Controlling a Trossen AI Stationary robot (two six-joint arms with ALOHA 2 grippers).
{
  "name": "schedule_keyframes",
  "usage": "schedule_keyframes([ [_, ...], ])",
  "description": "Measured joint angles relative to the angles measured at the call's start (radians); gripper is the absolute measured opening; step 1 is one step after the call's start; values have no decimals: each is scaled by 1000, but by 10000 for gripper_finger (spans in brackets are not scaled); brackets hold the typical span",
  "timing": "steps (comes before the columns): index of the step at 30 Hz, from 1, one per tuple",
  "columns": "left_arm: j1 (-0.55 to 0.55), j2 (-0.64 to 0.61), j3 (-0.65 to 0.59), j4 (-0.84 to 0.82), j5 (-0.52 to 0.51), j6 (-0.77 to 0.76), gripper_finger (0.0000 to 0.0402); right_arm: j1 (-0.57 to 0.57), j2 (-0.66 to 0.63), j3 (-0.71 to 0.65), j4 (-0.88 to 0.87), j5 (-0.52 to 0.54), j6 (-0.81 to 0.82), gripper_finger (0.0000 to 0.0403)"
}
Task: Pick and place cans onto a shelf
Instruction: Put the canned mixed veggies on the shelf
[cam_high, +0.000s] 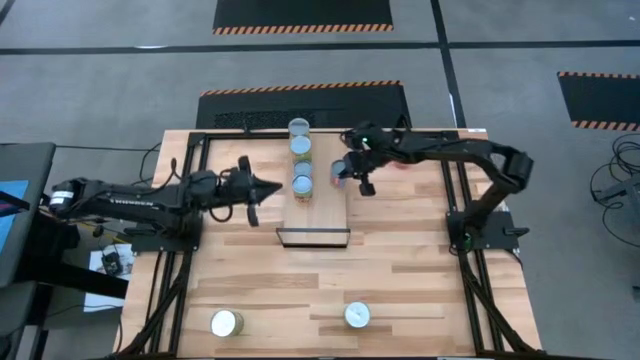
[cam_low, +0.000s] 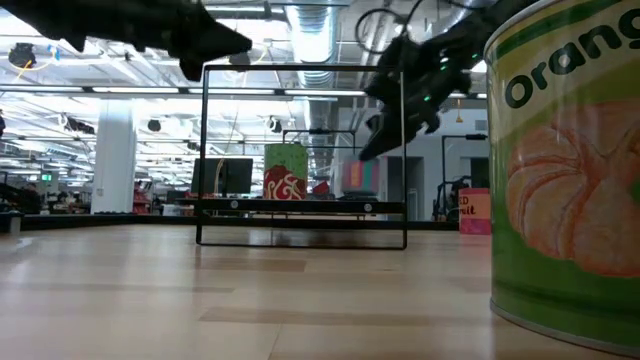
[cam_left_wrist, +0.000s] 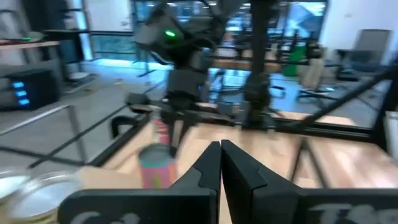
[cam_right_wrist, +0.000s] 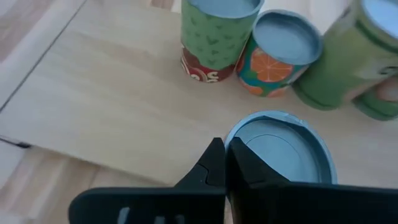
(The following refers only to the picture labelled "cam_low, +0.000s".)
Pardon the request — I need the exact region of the red mixed fruit can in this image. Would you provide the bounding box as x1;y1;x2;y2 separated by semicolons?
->
458;187;493;236

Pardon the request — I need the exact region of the green Orange label can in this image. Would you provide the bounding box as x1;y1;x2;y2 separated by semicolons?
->
483;0;640;359

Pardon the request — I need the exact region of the black wire frame rack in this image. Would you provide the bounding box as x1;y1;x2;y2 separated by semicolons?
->
195;63;409;251

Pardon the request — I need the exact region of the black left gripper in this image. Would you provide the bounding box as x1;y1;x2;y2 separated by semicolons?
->
84;0;254;83

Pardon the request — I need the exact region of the green red spaghetti print can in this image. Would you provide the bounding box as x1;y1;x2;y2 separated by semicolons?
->
263;143;310;202

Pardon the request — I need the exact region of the black computer monitor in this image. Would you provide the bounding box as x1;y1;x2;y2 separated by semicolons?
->
190;157;254;197

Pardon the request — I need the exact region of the black aluminium table frame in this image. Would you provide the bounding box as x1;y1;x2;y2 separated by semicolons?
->
0;212;461;232

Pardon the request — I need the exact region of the silver ceiling duct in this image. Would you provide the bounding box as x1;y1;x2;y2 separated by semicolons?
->
285;0;337;91

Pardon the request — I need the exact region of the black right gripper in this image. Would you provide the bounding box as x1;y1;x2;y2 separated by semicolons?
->
358;39;474;162

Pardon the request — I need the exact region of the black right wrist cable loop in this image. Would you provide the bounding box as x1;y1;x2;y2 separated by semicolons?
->
354;0;426;56

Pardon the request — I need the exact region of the black background rig frame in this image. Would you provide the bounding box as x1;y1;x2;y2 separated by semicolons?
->
441;133;489;201
282;128;357;200

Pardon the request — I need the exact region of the white building column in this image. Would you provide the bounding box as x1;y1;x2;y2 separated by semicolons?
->
91;99;137;215

